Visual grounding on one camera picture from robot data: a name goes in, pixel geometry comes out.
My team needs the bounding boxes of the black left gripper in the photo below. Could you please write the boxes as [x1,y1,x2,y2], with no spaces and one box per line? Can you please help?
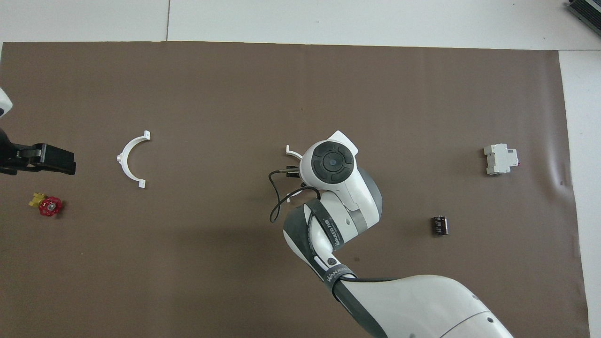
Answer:
[0,127,77,176]

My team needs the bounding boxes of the white half pipe clamp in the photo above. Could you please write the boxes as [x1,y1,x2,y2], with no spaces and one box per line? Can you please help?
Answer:
[116,131,151,189]
[285,145,304,203]

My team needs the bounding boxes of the red handwheel brass valve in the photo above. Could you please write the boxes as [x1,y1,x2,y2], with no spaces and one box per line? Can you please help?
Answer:
[29,192,63,217]

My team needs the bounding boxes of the brown paper table mat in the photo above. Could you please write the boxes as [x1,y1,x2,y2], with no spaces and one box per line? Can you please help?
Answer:
[0,41,591,338]

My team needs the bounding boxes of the white circuit breaker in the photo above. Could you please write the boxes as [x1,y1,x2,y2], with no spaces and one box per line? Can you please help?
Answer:
[484,143,520,176]

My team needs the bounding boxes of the grey ribbed device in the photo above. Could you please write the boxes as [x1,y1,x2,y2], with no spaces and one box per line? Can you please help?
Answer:
[566,0,601,25]

